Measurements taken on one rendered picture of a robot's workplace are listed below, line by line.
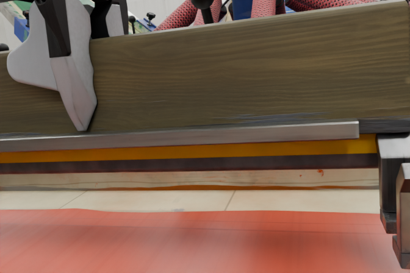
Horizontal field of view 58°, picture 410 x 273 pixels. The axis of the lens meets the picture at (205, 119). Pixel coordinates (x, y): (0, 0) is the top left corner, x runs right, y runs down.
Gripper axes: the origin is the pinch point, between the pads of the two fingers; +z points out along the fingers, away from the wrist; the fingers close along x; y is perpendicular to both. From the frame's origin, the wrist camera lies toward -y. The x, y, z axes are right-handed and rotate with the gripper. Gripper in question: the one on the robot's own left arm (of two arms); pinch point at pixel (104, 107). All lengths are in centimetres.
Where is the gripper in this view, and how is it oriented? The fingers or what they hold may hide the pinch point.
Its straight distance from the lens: 28.9
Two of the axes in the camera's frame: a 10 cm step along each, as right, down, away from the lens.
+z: 1.0, 9.8, 1.5
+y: -9.6, 0.5, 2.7
